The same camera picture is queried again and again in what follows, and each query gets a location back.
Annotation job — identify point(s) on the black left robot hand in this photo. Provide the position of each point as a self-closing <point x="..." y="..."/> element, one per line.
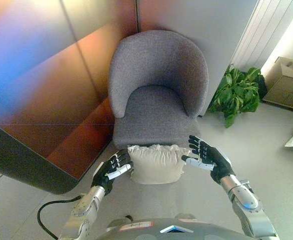
<point x="104" y="177"/>

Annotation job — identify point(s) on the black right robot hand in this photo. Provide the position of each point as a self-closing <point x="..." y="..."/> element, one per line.
<point x="216" y="165"/>

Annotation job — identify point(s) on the cream white pillow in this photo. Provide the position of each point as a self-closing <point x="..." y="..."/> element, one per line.
<point x="156" y="165"/>

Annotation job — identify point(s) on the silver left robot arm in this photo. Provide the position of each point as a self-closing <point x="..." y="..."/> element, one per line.
<point x="86" y="207"/>

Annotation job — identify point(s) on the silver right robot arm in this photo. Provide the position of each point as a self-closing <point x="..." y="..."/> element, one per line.
<point x="246" y="202"/>

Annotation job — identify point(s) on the grey robot torso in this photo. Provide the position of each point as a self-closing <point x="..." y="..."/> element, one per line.
<point x="146" y="231"/>

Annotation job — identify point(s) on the green potted plant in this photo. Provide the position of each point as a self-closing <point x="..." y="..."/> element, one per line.
<point x="234" y="92"/>

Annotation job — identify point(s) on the dark brown wooden cabinet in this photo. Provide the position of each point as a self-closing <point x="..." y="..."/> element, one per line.
<point x="49" y="112"/>

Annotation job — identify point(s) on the beige cabinet box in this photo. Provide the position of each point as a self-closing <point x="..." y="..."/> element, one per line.
<point x="284" y="87"/>

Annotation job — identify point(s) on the grey fabric armchair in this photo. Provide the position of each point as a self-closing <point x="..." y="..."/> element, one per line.
<point x="159" y="75"/>

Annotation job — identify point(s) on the white ribbed wall panel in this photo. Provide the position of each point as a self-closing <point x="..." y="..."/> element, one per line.
<point x="261" y="30"/>

